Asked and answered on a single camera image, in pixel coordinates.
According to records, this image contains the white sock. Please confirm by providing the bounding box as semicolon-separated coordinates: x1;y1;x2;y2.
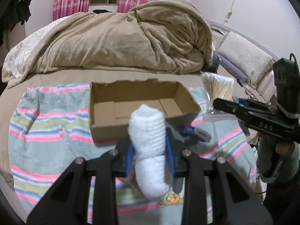
128;104;172;199

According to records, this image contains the white floral duvet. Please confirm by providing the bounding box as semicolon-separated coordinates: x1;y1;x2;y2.
2;16;69;83

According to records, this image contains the brown cardboard box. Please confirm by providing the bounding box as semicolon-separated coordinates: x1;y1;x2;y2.
89;79;201;144

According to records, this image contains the cartoon tissue pack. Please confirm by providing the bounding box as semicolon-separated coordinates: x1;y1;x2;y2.
160;191;184;206

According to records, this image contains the blue tissue pack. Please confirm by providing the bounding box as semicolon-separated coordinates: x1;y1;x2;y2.
179;126;212;142

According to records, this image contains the cotton swabs plastic bag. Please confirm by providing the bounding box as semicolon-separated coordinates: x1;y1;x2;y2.
201;72;237;122

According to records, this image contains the beige floral pillow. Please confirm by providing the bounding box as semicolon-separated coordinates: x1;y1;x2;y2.
217;32;274;86

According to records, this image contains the gloved right hand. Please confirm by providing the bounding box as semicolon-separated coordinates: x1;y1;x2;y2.
257;133;299;184

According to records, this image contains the striped pastel towel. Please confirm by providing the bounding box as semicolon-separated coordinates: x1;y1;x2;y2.
8;80;257;212

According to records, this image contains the tan fleece blanket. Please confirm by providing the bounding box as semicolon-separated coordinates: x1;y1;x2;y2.
7;0;214;87

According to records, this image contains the black tablet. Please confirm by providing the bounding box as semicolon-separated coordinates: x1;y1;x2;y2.
208;50;221;73

